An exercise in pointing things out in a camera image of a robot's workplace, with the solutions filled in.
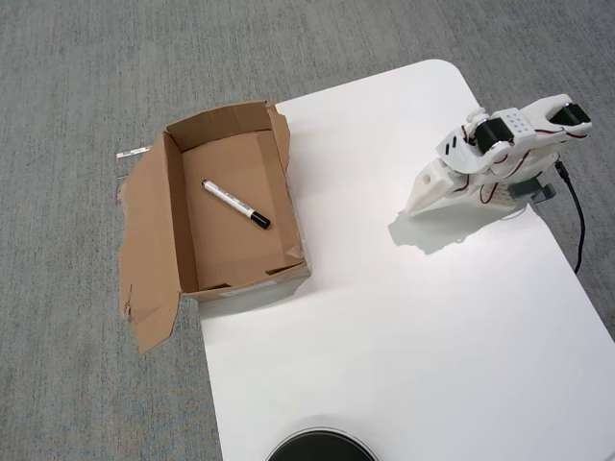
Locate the white marker pen black cap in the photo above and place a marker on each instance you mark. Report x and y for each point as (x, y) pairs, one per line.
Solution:
(235, 204)

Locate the black round object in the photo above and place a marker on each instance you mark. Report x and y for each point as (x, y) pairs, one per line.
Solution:
(319, 446)

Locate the white moving gripper finger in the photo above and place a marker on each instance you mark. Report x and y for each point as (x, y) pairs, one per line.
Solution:
(496, 157)

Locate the white fixed gripper finger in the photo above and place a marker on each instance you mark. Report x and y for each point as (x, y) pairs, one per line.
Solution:
(427, 189)

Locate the open brown cardboard box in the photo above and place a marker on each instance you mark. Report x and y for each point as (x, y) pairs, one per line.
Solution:
(230, 249)

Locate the white strip on carpet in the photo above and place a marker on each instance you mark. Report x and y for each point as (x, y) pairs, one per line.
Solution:
(133, 152)

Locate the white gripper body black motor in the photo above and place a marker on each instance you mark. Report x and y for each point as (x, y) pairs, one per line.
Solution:
(429, 186)

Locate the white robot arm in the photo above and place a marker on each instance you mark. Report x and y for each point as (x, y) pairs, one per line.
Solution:
(523, 126)

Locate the grey table clamp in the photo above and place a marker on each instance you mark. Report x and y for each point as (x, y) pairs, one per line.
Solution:
(533, 189)

